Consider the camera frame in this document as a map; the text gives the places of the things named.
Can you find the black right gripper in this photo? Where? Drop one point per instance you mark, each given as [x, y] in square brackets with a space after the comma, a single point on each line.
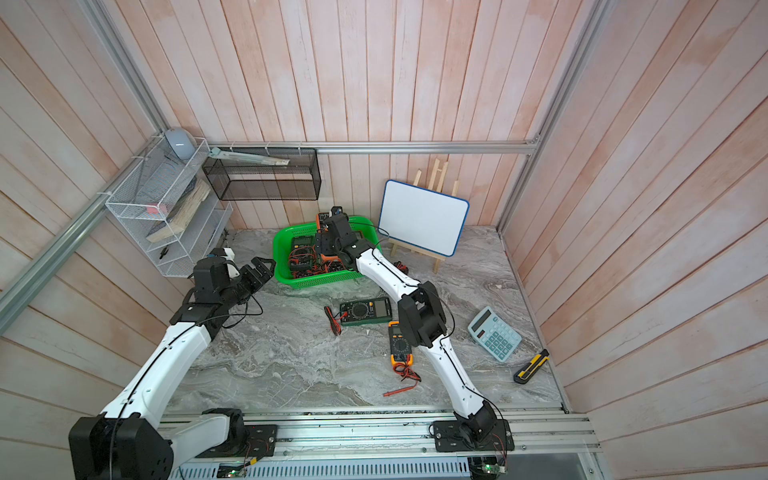
[323, 240]

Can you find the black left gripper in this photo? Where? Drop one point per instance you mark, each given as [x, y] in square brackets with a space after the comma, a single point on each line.
[257, 281]

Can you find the orange multimeter green face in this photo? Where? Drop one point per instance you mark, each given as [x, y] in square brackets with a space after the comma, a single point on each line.
[325, 240]

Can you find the dark green multimeter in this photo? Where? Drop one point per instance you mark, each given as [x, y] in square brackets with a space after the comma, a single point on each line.
[302, 258]

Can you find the green plastic basket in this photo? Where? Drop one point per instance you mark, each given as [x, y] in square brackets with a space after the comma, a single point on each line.
[326, 272]

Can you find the small black multimeter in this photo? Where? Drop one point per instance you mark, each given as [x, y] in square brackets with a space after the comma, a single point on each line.
[401, 267]

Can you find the green horizontal multimeter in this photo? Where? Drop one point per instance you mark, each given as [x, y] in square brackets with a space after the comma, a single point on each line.
[359, 312]

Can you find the yellow multimeter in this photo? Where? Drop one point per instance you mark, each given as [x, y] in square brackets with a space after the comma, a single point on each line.
[401, 359]

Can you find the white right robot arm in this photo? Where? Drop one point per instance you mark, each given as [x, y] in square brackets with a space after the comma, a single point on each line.
[422, 319]

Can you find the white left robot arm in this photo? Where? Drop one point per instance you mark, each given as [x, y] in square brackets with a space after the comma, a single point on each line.
[123, 441]

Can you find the book on shelf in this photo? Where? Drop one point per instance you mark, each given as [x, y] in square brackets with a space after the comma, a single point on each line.
[182, 213]

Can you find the blue framed whiteboard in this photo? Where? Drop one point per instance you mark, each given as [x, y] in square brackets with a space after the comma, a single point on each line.
[423, 217]

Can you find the wooden easel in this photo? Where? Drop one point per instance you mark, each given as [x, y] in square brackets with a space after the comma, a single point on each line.
[429, 246]

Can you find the light green ruler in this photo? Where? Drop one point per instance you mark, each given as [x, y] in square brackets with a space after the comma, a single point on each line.
[256, 159]

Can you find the grey computer mouse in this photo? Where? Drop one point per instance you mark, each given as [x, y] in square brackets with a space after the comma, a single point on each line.
[182, 143]

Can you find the light blue calculator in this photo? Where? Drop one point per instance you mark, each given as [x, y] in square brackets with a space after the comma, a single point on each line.
[496, 336]

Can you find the yellow black utility knife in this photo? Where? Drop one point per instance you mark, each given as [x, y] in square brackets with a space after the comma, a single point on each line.
[525, 373]

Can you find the white wire shelf rack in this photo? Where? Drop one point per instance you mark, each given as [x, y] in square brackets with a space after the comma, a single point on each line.
[149, 192]

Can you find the black mesh wall basket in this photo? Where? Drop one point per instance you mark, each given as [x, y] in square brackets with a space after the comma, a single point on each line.
[240, 181]

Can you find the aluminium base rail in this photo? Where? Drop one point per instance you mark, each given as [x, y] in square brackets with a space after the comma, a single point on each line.
[529, 442]

